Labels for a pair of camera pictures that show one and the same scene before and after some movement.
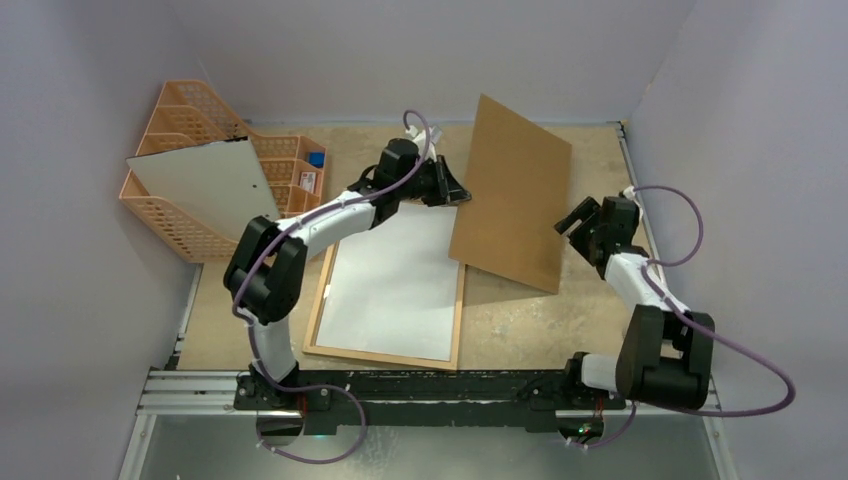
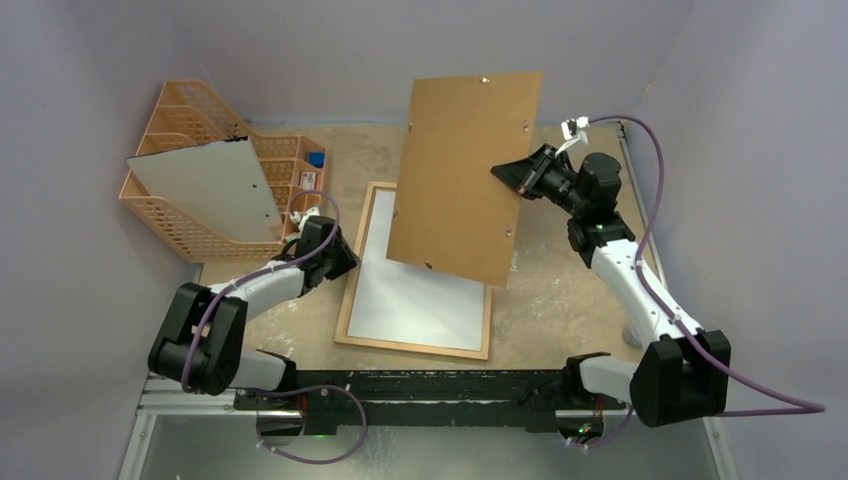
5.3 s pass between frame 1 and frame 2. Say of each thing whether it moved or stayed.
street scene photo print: moved
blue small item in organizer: stayed
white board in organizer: stayed
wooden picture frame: moved
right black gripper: moved
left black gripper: moved
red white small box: stayed
